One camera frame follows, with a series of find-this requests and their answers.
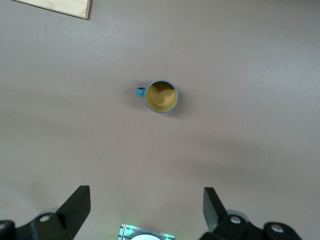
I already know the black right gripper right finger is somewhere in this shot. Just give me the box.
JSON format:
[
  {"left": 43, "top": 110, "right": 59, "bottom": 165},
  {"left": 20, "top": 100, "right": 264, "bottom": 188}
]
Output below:
[{"left": 199, "top": 186, "right": 303, "bottom": 240}]

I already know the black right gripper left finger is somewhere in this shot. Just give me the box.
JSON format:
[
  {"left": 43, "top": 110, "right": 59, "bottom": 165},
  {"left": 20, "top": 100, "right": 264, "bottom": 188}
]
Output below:
[{"left": 0, "top": 185, "right": 91, "bottom": 240}]

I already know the teal cup with yellow inside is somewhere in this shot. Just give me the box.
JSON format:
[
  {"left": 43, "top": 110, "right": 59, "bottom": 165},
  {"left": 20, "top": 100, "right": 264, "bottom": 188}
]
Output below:
[{"left": 135, "top": 79, "right": 179, "bottom": 114}]

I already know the bamboo cutting board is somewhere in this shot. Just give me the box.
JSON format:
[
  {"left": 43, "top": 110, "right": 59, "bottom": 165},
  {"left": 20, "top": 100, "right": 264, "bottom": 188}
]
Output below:
[{"left": 14, "top": 0, "right": 91, "bottom": 20}]

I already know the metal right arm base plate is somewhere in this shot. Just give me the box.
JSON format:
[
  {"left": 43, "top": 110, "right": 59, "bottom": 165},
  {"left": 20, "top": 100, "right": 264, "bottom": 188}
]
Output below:
[{"left": 119, "top": 223, "right": 176, "bottom": 240}]

